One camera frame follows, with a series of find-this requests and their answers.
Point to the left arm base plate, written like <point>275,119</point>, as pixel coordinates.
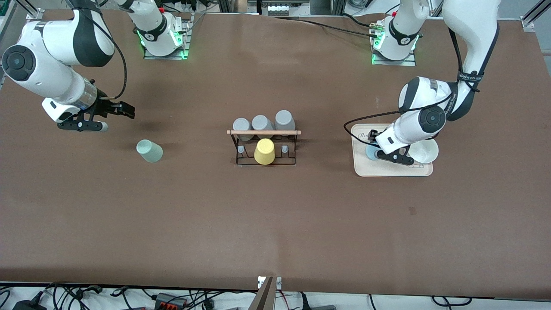
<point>411,62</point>

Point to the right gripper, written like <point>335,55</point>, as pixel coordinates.
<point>104,106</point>

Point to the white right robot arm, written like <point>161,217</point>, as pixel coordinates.
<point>47,47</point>

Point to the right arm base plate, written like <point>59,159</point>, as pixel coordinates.
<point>186,41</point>

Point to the light blue cup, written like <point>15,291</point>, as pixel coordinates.
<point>370,153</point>

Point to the yellow cup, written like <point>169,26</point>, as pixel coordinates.
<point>264,151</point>

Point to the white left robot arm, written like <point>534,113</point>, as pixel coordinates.
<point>471,26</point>

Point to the beige rabbit print tray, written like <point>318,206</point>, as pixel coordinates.
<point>387,170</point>

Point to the grey cup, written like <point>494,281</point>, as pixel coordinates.
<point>242,125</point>
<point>284,119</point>
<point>261,123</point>

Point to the white bowl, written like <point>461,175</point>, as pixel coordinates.
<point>427,150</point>

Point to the front camera mount bracket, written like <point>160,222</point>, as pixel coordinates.
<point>267,297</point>

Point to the grey power strip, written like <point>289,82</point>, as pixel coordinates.
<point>282,10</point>

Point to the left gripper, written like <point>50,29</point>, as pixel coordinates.
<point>372,137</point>

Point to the black power adapter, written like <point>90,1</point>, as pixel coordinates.
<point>30,305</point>

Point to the aluminium corner bracket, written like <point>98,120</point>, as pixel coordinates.
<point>527,22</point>
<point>35,14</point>

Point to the power strip with orange switches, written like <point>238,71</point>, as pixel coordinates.
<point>170,300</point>

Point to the mint green cup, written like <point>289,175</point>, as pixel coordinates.
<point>149,151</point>

